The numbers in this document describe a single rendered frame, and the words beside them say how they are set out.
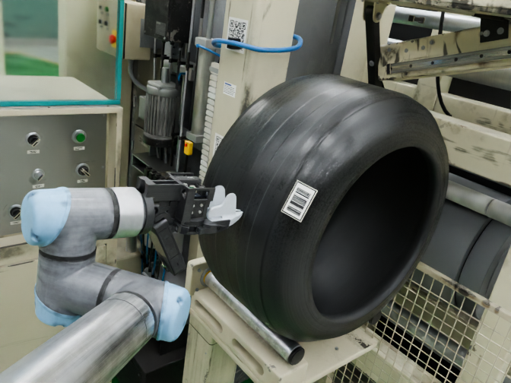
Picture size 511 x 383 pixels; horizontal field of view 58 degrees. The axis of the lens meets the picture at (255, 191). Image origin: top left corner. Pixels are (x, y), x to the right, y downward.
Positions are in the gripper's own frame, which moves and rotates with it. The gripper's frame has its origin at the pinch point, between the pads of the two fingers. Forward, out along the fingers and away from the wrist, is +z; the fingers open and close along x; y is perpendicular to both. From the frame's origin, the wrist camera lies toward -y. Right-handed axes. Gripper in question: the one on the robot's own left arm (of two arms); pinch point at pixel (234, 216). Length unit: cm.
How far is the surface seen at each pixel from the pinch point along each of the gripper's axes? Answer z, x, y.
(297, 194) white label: 4.1, -9.4, 8.1
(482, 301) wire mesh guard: 64, -25, -16
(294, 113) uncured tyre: 10.0, 1.8, 19.6
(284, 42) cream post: 27, 28, 32
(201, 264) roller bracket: 16.1, 25.5, -26.4
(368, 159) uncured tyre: 16.9, -12.1, 15.8
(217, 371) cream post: 34, 28, -69
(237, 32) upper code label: 17.6, 34.0, 31.3
